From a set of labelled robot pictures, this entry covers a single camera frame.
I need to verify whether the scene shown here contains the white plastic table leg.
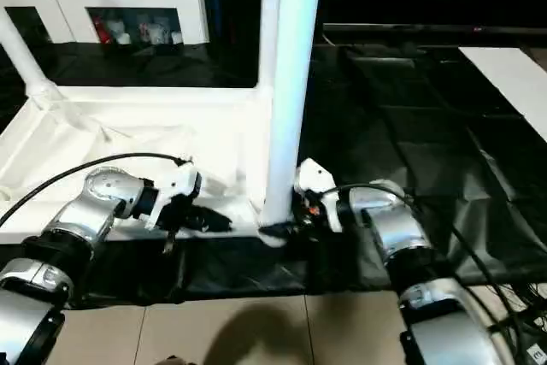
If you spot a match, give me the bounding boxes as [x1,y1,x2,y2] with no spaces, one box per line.
[0,8,63,106]
[258,0,326,230]
[256,0,285,97]

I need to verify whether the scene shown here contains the black work mat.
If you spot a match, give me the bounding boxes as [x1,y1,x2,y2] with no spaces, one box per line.
[0,36,547,306]

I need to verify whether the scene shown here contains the white flat board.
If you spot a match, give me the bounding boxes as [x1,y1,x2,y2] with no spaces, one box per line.
[458,45,547,141]

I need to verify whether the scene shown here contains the black stand base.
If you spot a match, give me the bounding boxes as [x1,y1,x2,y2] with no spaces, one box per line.
[494,295,547,361]

